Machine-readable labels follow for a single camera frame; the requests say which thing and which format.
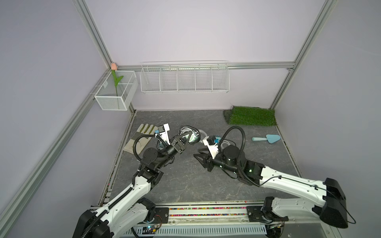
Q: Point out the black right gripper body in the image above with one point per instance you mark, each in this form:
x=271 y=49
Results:
x=210 y=163

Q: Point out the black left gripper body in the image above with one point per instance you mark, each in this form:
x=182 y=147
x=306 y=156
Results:
x=177 y=148

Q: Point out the green charger block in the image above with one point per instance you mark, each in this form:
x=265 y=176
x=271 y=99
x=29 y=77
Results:
x=195 y=138

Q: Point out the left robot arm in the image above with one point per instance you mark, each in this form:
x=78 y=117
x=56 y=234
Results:
x=134 y=184

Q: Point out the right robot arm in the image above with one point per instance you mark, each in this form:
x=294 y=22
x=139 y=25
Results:
x=323 y=199

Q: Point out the green artificial grass mat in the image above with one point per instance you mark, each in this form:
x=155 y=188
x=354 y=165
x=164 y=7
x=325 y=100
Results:
x=250 y=116

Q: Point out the teal garden trowel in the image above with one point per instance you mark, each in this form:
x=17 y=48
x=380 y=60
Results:
x=270 y=138

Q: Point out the artificial pink tulip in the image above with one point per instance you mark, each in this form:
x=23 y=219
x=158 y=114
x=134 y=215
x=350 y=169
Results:
x=116 y=78

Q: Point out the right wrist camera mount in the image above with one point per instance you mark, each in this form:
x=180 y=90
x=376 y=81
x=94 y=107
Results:
x=212 y=144

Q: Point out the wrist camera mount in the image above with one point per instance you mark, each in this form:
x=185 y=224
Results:
x=212 y=144
x=163 y=132

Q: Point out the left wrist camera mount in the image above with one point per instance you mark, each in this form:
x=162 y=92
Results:
x=163 y=132

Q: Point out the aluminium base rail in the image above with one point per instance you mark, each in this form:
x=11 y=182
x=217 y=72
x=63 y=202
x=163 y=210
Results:
x=273 y=210

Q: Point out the white wire wall shelf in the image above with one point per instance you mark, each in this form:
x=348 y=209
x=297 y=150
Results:
x=185 y=76

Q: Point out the white mesh wall basket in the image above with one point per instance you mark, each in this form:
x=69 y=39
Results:
x=106 y=95

